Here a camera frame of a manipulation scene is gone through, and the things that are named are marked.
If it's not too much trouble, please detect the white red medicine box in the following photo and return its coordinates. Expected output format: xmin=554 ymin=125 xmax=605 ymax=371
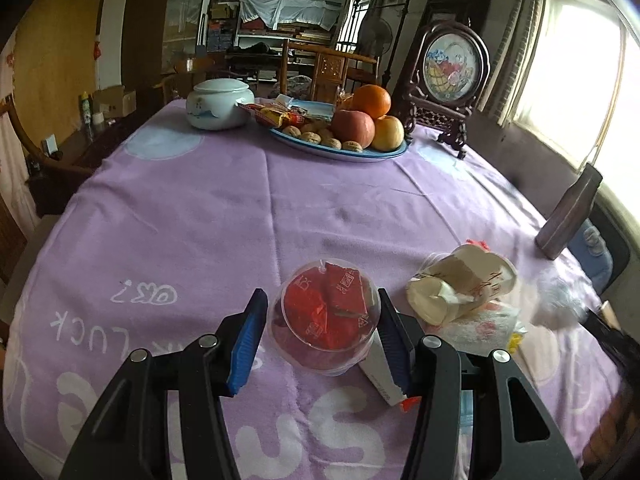
xmin=358 ymin=330 xmax=421 ymax=413

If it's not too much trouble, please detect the plastic cup with red wrappers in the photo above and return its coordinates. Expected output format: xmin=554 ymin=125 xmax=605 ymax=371
xmin=268 ymin=258 xmax=381 ymax=376

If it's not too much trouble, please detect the white foam fruit net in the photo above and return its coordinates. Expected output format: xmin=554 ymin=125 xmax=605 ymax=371
xmin=530 ymin=268 xmax=591 ymax=330

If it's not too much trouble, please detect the crushed white paper cup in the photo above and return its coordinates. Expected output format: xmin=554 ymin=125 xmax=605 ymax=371
xmin=406 ymin=243 xmax=518 ymax=326

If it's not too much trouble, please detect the white floral paper napkin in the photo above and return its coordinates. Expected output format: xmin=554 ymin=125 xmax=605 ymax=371
xmin=426 ymin=301 xmax=528 ymax=356

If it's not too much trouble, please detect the yellow foam fruit net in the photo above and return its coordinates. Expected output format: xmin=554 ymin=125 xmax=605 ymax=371
xmin=506 ymin=332 xmax=524 ymax=354

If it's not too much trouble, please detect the red foam fruit net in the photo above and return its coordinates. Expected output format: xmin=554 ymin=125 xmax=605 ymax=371
xmin=465 ymin=238 xmax=490 ymax=252

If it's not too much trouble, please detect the person's right hand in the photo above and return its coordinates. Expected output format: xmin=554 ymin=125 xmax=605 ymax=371
xmin=582 ymin=389 xmax=639 ymax=466

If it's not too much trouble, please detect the silver metal bottle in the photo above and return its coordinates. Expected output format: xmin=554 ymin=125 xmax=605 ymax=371
xmin=535 ymin=162 xmax=603 ymax=260

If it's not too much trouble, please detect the purple tablecloth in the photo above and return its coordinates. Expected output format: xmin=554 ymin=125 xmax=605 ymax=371
xmin=3 ymin=102 xmax=620 ymax=479

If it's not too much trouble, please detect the yellow apple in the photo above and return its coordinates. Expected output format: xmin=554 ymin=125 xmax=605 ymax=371
xmin=370 ymin=115 xmax=405 ymax=153

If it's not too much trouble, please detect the red apple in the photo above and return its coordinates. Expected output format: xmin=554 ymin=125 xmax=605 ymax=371
xmin=330 ymin=110 xmax=375 ymax=148

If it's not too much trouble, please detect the white ceramic lidded jar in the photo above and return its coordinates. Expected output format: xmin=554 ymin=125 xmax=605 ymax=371
xmin=186 ymin=78 xmax=255 ymax=131

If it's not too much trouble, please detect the blue fruit plate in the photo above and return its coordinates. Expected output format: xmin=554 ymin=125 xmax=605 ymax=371
xmin=253 ymin=99 xmax=409 ymax=162

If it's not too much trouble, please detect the orange fruit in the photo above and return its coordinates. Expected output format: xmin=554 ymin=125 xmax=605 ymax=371
xmin=352 ymin=84 xmax=392 ymax=119

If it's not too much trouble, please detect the wooden armchair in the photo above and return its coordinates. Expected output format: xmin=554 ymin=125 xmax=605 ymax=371
xmin=1 ymin=93 xmax=94 ymax=194

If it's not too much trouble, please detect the checked window curtain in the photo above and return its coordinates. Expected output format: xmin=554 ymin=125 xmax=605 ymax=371
xmin=476 ymin=0 xmax=546 ymax=128

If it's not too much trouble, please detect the wooden chair behind table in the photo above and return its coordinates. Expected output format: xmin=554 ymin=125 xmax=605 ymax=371
xmin=279 ymin=39 xmax=378 ymax=104

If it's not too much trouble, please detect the round embroidered screen ornament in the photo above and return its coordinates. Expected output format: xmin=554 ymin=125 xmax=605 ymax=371
xmin=392 ymin=20 xmax=490 ymax=159

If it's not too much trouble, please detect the brown glass cabinet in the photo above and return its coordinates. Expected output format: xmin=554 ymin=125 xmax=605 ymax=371
xmin=122 ymin=0 xmax=204 ymax=93

